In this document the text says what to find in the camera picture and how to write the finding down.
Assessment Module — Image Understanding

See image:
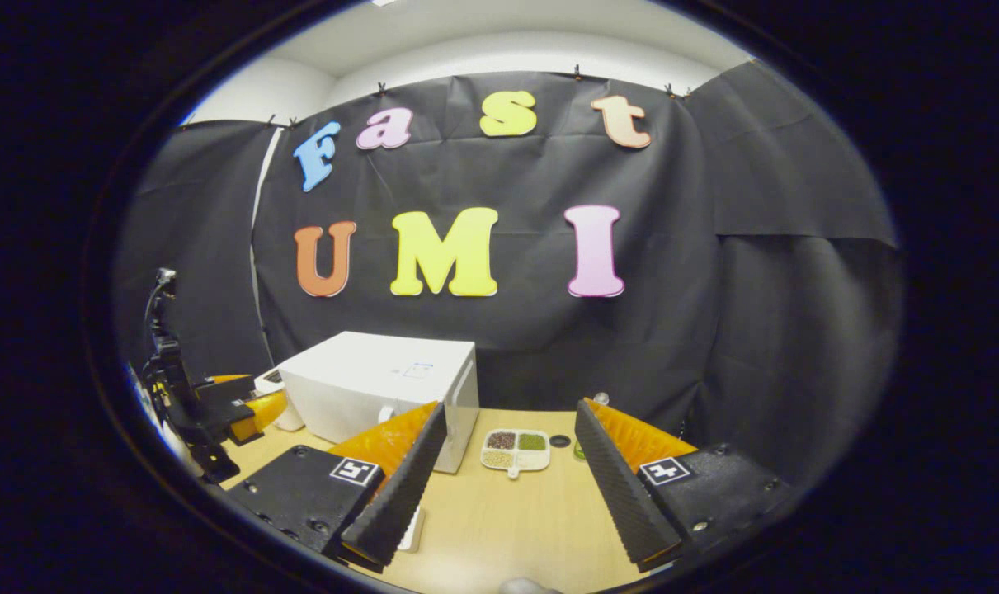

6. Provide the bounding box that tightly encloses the white toaster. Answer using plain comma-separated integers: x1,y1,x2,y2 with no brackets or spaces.
253,367,306,432

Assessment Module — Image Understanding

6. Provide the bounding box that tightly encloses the white microwave oven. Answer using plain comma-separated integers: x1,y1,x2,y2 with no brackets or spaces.
276,331,481,474

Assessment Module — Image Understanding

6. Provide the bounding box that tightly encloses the green drink bottle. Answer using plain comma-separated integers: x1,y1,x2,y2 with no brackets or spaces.
572,392,611,461

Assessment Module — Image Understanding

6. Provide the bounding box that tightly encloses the small white rectangular tray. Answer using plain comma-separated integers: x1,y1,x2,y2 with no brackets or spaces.
396,505,426,554

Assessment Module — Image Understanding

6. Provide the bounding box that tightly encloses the divided white plate of grains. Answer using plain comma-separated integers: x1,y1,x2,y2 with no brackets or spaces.
479,428,552,479

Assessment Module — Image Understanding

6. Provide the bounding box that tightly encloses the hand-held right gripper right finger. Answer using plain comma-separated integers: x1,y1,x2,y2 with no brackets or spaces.
573,398,801,573

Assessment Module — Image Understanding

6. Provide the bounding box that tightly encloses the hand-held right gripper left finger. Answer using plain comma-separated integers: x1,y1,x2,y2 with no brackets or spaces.
233,402,449,573

